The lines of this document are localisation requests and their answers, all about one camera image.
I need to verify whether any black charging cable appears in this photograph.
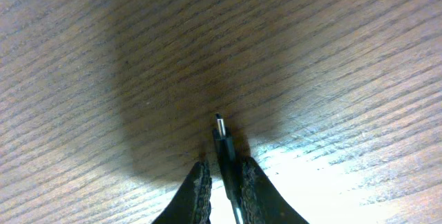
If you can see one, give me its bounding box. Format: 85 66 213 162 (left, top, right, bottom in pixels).
211 113 244 224

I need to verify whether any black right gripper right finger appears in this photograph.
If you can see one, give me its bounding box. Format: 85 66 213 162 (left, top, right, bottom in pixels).
240 157 308 224

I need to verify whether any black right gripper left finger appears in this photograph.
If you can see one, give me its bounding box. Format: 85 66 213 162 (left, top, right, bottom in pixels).
153 161 212 224

